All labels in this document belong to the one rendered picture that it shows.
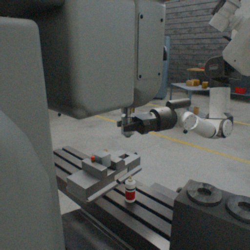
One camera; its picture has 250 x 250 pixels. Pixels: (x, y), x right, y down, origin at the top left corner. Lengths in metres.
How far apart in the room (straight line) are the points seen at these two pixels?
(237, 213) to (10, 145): 0.50
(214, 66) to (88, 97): 0.73
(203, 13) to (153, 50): 8.18
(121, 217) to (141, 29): 0.61
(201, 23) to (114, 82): 8.33
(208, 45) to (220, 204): 8.12
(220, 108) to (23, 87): 0.89
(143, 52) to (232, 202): 0.45
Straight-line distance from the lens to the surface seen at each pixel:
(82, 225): 0.89
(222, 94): 1.07
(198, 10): 8.91
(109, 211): 0.84
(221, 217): 0.59
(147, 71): 0.63
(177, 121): 0.83
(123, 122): 0.73
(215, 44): 8.52
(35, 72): 0.34
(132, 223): 0.80
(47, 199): 0.40
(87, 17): 0.45
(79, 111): 0.45
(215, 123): 1.04
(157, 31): 0.66
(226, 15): 0.98
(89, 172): 0.92
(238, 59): 0.96
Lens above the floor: 1.48
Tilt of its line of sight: 19 degrees down
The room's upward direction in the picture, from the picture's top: straight up
